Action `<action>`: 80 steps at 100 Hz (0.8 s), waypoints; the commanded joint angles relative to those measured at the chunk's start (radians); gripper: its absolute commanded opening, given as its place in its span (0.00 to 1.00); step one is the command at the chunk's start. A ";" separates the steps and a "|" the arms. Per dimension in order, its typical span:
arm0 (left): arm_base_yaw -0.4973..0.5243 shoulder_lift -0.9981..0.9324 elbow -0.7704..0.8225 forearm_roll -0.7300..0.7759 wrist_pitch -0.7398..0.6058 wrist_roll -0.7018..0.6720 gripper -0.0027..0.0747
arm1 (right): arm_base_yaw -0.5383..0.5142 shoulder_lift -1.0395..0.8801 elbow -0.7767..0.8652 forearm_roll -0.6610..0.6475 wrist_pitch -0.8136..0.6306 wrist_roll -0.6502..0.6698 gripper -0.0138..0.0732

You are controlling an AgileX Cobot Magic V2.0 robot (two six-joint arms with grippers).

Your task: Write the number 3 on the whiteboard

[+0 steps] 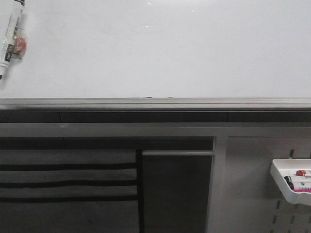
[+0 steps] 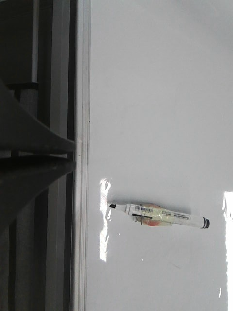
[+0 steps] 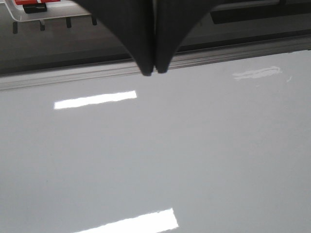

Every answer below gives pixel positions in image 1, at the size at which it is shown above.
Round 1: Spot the black white dry-erase marker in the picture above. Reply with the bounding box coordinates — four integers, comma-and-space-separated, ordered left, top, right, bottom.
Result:
0, 0, 27, 79

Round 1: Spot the grey metal hanging rod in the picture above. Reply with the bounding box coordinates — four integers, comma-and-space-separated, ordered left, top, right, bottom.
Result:
142, 150, 214, 156

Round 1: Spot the white pegboard panel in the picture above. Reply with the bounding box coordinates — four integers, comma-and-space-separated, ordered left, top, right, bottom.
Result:
222, 137, 311, 233

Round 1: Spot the black capped marker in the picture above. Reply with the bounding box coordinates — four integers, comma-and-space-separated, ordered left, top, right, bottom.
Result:
283, 176, 311, 190

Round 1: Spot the white plastic marker tray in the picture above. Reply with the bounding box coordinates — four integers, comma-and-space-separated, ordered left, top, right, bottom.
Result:
270, 159, 311, 206

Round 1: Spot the red capped marker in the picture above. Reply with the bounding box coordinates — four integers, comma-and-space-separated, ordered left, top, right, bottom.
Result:
296, 170, 311, 178

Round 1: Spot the pink marker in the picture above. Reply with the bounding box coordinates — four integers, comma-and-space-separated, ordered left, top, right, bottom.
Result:
294, 188, 311, 193

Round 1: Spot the white metal stand frame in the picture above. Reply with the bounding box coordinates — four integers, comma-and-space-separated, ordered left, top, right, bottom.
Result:
0, 123, 311, 233

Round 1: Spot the white whiteboard with aluminium frame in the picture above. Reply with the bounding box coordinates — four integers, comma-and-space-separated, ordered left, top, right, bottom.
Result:
0, 0, 311, 111

